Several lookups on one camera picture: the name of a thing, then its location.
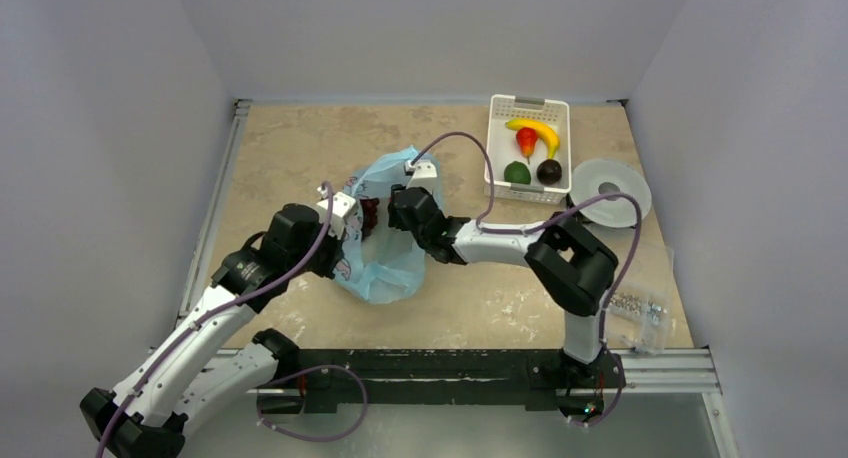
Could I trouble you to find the red fake pear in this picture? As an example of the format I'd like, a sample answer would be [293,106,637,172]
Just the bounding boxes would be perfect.
[515,127,538,160]

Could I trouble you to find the dark purple fake plum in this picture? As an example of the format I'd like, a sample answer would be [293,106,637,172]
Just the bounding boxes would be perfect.
[536,159,563,186]

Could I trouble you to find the dark red fake grapes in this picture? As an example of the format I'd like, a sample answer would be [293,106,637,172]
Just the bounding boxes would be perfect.
[359,198,380,240]

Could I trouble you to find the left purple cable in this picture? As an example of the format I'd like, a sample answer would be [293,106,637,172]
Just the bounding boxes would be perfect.
[94,180,335,458]

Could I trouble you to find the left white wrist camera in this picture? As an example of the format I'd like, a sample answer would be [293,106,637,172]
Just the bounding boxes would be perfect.
[315,187,358,240]

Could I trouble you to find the blue printed plastic bag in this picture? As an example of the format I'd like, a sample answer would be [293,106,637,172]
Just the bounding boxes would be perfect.
[334,146,427,305]

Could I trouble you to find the green fake avocado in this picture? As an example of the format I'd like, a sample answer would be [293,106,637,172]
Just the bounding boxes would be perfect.
[503,161,532,185]

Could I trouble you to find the round white scale disc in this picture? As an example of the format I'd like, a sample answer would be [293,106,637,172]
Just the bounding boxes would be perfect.
[570,158,652,229]

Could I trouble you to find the clear plastic bag of parts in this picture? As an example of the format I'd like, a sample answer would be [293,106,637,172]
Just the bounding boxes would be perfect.
[606,242,674,354]

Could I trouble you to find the aluminium frame rail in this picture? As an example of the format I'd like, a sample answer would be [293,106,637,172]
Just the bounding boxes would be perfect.
[174,98,258,328]

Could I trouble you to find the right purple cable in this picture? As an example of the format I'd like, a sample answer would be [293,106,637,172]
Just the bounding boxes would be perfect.
[409,131,644,347]

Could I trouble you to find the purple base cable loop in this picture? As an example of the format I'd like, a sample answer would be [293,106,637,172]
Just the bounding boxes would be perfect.
[256,365,370,443]

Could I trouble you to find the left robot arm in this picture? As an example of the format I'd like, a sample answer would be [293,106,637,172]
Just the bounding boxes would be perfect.
[80,193,356,457]

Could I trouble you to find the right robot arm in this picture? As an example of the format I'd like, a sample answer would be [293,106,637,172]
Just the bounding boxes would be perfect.
[388,185,619,385]

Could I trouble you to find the yellow fake banana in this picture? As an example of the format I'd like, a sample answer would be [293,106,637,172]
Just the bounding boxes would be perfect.
[505,118,560,159]

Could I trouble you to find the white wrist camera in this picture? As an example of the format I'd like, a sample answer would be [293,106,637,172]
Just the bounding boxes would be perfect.
[404,159,439,195]
[315,187,358,240]

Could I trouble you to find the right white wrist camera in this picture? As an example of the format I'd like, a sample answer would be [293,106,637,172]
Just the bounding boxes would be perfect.
[404,159,439,195]

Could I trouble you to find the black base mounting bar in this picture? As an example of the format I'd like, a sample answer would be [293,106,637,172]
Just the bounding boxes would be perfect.
[256,349,626,419]

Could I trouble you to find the white plastic basket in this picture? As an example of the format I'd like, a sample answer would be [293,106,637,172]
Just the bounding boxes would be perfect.
[484,94,572,205]

